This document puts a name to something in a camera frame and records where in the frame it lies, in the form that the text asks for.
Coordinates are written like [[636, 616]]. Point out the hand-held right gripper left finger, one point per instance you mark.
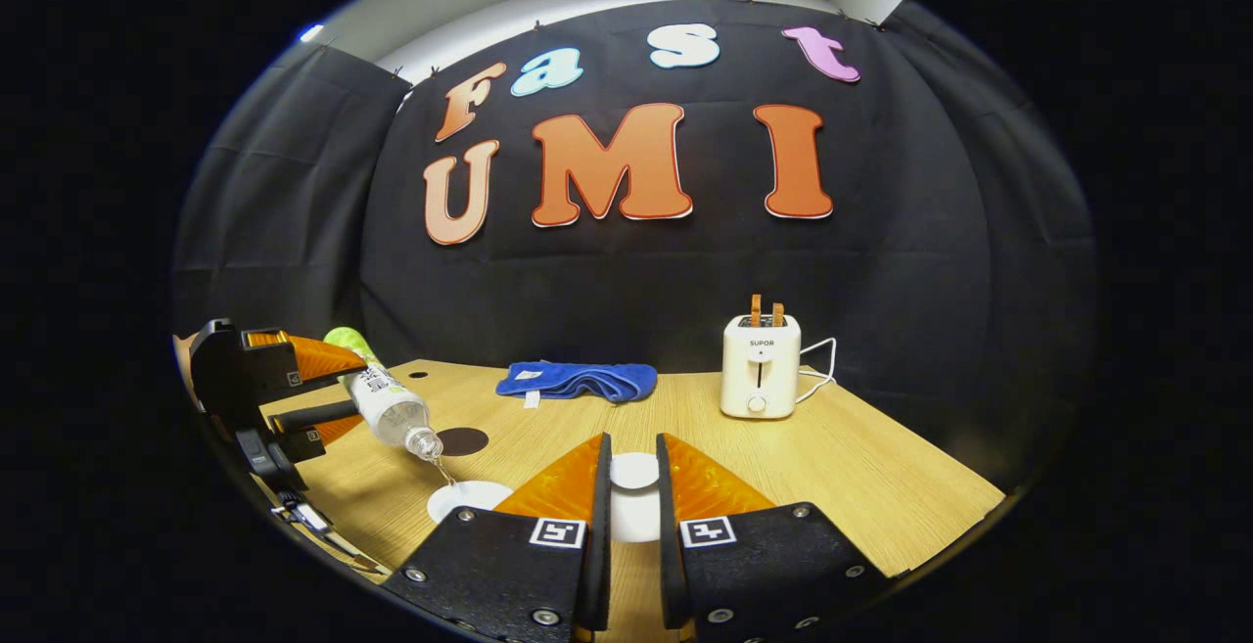
[[600, 565]]

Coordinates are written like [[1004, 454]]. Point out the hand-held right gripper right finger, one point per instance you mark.
[[670, 565]]

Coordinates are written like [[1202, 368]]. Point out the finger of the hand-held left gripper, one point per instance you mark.
[[303, 418], [240, 374]]

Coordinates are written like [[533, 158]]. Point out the clear water bottle green label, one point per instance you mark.
[[387, 403]]

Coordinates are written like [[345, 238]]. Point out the white teacup lid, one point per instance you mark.
[[634, 486]]

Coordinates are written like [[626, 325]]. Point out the white teacup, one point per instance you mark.
[[465, 501]]

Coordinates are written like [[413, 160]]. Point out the dark round coaster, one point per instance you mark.
[[468, 441]]

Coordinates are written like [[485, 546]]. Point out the blue towel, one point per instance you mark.
[[578, 381]]

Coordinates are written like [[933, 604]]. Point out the white toaster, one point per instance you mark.
[[761, 374]]

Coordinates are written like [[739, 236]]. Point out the black backdrop cloth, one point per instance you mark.
[[636, 300]]

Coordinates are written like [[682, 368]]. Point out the brown toast slice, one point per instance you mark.
[[756, 308], [777, 314]]

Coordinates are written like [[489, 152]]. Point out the ceiling light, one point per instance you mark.
[[311, 32]]

